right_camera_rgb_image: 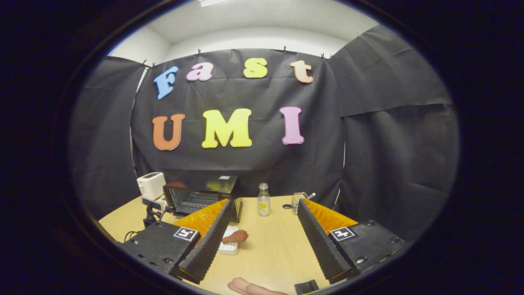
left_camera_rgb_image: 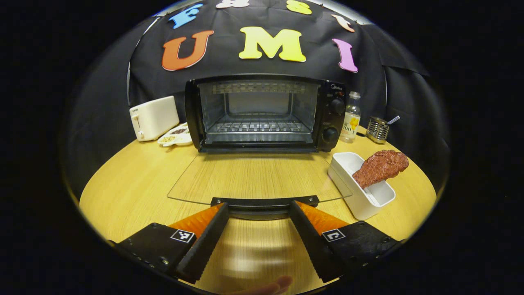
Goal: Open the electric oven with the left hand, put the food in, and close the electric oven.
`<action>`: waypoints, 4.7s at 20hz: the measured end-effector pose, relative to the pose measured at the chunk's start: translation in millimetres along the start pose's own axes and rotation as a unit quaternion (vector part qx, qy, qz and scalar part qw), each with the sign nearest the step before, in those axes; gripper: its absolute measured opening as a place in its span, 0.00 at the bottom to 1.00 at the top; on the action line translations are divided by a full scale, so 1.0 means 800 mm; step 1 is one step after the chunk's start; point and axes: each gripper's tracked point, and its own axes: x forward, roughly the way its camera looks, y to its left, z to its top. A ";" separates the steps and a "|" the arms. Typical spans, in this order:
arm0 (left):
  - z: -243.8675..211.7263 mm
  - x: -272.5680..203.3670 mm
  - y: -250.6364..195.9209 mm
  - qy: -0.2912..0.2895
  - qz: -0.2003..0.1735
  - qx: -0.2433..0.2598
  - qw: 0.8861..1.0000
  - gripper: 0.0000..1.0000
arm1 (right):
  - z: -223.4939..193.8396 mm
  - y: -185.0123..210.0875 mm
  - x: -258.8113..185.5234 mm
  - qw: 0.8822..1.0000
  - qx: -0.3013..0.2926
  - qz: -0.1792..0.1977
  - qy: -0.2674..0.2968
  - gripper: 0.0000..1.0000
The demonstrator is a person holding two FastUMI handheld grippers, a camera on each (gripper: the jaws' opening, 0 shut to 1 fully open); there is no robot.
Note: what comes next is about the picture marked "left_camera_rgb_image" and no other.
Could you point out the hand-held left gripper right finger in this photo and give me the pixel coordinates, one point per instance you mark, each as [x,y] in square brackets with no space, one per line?
[311,241]

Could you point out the black electric oven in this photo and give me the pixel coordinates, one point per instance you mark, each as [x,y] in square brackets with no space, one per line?
[333,123]

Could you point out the white toaster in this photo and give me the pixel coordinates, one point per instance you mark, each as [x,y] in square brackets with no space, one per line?
[153,119]

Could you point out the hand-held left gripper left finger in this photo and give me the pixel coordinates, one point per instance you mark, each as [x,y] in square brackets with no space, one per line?
[206,241]

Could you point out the glass bottle yellow label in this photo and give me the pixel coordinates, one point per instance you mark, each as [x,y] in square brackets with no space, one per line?
[350,121]

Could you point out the white rectangular tray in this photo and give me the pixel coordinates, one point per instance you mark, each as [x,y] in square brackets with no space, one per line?
[360,203]

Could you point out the metal mesh cutlery holder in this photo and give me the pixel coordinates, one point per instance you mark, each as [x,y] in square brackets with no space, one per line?
[376,130]

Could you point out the black backdrop cloth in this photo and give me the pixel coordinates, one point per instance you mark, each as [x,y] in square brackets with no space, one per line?
[227,61]

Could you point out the brown fried meat piece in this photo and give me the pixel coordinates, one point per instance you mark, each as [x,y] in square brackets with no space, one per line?
[380,167]

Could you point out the white divided seed dish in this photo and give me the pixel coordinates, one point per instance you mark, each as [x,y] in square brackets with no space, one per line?
[176,138]

